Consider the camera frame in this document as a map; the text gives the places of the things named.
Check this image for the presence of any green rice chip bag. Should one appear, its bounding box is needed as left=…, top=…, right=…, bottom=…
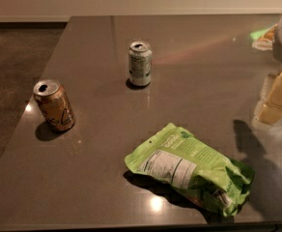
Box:
left=125, top=123, right=255, bottom=218

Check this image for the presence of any green white 7up can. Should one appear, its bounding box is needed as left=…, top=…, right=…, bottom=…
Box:
left=128, top=41, right=153, bottom=87

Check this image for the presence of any orange LaCroix can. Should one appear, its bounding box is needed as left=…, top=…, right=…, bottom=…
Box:
left=33, top=78, right=75, bottom=131

